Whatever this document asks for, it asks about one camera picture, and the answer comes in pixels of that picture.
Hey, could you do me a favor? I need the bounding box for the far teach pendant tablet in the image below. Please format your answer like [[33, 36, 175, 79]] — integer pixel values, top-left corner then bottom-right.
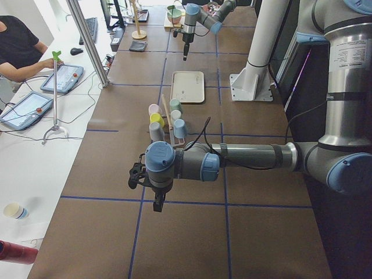
[[40, 65, 84, 94]]

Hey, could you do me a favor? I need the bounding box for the aluminium frame post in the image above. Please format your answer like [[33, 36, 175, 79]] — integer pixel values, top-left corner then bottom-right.
[[66, 0, 109, 88]]

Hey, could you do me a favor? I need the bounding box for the green cup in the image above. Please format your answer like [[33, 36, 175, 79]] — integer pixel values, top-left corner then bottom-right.
[[169, 98, 183, 113]]

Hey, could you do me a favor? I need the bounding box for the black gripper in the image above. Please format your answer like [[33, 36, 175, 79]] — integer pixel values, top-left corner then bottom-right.
[[152, 187, 170, 212], [173, 28, 195, 61]]

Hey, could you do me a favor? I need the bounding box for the paper cup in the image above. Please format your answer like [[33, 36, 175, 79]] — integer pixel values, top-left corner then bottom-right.
[[3, 202, 28, 220]]

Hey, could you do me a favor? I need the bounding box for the black keyboard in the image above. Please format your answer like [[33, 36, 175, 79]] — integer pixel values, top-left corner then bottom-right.
[[85, 17, 98, 43]]

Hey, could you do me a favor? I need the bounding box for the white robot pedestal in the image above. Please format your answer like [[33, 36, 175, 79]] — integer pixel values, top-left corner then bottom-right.
[[230, 0, 289, 102]]

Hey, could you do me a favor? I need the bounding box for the person's hand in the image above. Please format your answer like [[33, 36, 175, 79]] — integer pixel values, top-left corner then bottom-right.
[[44, 58, 64, 69]]

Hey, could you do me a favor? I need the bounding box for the teach pendant tablet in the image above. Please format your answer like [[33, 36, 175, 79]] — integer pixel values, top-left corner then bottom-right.
[[1, 91, 53, 130], [40, 65, 84, 94]]

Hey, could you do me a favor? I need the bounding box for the beige tray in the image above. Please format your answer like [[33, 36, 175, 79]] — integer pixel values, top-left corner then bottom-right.
[[170, 71, 205, 103]]

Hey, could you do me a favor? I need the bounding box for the grey folded cloth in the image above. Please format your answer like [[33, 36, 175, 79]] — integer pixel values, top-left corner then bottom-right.
[[128, 40, 147, 52]]

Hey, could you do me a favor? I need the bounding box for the beige cup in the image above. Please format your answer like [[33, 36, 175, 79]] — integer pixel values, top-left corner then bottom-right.
[[170, 110, 182, 123]]

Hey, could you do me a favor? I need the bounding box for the green bowl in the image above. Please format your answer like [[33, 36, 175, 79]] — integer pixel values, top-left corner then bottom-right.
[[167, 5, 182, 25]]

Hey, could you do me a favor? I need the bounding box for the near teach pendant tablet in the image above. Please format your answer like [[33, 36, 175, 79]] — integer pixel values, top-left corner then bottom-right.
[[1, 91, 53, 130]]

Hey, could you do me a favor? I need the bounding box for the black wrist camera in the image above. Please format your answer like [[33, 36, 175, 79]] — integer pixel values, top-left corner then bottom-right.
[[128, 153, 151, 189]]

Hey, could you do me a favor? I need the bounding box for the black picture frame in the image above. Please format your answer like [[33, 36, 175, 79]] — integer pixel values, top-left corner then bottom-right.
[[127, 9, 149, 23]]

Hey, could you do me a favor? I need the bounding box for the pink cup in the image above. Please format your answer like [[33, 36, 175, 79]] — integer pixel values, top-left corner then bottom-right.
[[148, 103, 163, 116]]

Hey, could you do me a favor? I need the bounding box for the silver reacher grabber tool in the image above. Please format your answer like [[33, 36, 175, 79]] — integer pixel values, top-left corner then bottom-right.
[[41, 51, 69, 145]]

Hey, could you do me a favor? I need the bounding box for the wooden cutting board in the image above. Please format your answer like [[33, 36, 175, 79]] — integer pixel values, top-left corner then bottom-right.
[[163, 9, 185, 30]]

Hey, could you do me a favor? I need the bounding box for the yellow cup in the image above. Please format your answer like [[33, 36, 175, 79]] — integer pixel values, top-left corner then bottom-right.
[[149, 113, 165, 128]]

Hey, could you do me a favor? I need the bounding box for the wooden stand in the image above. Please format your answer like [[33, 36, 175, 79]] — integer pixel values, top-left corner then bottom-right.
[[130, 0, 147, 40]]

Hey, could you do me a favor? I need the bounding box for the grey cup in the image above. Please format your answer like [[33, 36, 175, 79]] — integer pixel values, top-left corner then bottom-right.
[[149, 122, 165, 142]]

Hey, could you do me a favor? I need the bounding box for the crossing blue tape strip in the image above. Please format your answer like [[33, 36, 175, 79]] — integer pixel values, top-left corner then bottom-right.
[[60, 195, 313, 209]]

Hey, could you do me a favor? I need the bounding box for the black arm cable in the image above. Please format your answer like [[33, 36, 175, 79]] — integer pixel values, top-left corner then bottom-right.
[[183, 116, 280, 170]]

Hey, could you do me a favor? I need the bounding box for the white wire cup rack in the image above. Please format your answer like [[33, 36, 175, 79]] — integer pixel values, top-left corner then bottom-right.
[[161, 94, 185, 147]]

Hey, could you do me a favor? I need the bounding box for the black computer mouse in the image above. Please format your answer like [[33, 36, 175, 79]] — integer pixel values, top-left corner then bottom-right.
[[70, 48, 83, 56]]

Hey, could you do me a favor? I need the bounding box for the blue cup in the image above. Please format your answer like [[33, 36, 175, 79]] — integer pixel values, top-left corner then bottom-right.
[[173, 119, 187, 139]]

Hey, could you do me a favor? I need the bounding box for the person in black shirt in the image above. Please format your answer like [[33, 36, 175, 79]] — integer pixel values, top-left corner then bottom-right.
[[1, 15, 54, 83]]

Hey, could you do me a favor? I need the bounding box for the red bottle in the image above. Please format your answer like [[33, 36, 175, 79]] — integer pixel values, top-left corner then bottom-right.
[[1, 241, 38, 264]]

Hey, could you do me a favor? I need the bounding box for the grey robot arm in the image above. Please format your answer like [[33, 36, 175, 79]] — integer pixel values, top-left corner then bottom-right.
[[180, 1, 237, 34], [141, 1, 371, 212]]

